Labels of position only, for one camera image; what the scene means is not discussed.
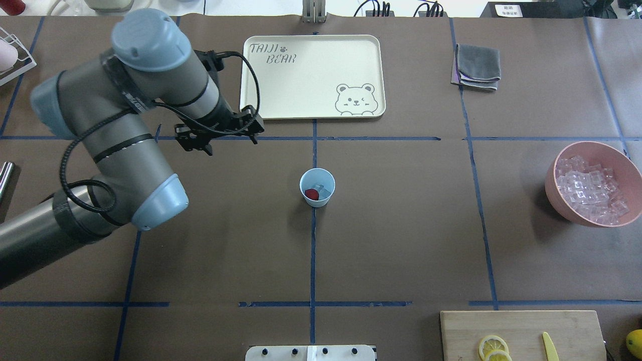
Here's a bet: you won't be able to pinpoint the light blue cup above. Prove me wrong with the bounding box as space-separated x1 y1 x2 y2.
299 167 336 208

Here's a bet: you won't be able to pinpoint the yellow lemon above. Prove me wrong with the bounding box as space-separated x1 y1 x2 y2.
625 329 642 360

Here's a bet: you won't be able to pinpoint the ice cubes in bowl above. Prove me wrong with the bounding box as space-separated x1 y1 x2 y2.
554 155 630 226

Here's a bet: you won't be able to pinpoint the aluminium frame post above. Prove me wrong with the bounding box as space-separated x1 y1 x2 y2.
302 0 327 24

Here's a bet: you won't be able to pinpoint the pink bowl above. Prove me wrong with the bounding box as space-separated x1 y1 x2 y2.
544 141 641 228

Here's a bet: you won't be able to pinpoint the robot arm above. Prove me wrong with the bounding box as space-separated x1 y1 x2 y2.
1 9 264 288

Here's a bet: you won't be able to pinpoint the cream bear tray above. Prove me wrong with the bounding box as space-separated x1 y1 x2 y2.
239 35 387 120

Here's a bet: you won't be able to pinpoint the wooden cutting board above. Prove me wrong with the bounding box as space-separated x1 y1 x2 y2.
440 310 607 360

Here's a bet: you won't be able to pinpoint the yellow plastic knife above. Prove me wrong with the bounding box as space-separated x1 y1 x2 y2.
542 331 560 361

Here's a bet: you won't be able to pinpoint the grey folded cloth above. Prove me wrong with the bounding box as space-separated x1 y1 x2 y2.
451 43 502 91

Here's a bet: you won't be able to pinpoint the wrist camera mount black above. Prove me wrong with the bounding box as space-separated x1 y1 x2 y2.
194 50 225 79

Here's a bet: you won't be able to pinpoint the white cup rack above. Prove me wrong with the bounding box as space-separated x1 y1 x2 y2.
1 27 37 87

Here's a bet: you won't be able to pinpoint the lemon slices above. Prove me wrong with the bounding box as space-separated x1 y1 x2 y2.
478 334 512 360

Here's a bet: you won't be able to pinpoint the red strawberry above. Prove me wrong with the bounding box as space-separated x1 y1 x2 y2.
303 188 319 201

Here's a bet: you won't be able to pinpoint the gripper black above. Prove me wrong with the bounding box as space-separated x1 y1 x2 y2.
174 100 265 157

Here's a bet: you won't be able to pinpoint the ice cube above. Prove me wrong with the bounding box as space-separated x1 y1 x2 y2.
316 185 331 200

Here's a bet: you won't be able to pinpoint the white pedestal column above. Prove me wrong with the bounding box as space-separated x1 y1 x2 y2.
245 344 378 360

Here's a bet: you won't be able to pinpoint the steel muddler black tip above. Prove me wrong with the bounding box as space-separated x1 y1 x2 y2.
0 161 15 201

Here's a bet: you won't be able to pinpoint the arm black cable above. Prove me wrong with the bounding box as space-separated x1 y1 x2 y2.
59 50 261 227

